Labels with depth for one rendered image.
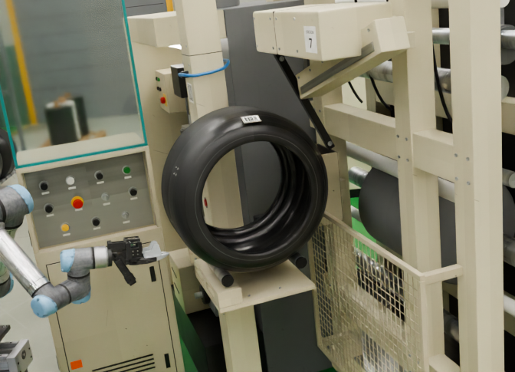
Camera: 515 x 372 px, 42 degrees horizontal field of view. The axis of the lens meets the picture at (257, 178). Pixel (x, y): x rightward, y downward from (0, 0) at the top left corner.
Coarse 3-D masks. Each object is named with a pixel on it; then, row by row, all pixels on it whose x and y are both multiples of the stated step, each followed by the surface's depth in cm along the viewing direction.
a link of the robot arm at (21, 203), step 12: (0, 192) 230; (12, 192) 232; (24, 192) 235; (0, 204) 226; (12, 204) 229; (24, 204) 233; (12, 216) 231; (24, 216) 238; (12, 228) 236; (0, 264) 246; (0, 276) 250; (12, 276) 259; (0, 288) 253
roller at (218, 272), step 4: (208, 264) 248; (212, 268) 243; (216, 268) 240; (220, 268) 238; (216, 272) 238; (220, 272) 236; (224, 272) 234; (228, 272) 235; (216, 276) 239; (220, 276) 234; (224, 276) 232; (228, 276) 232; (220, 280) 233; (224, 280) 232; (228, 280) 232; (232, 280) 233; (224, 284) 232; (228, 284) 232; (232, 284) 233
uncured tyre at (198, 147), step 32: (192, 128) 232; (224, 128) 220; (256, 128) 222; (288, 128) 227; (192, 160) 219; (288, 160) 258; (320, 160) 234; (192, 192) 219; (288, 192) 261; (320, 192) 235; (192, 224) 222; (256, 224) 260; (288, 224) 258; (224, 256) 228; (256, 256) 232; (288, 256) 238
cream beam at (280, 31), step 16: (256, 16) 246; (272, 16) 230; (288, 16) 216; (304, 16) 204; (320, 16) 195; (336, 16) 196; (352, 16) 198; (368, 16) 199; (384, 16) 201; (256, 32) 249; (272, 32) 233; (288, 32) 219; (320, 32) 196; (336, 32) 197; (352, 32) 199; (272, 48) 235; (288, 48) 221; (304, 48) 208; (320, 48) 197; (336, 48) 198; (352, 48) 200
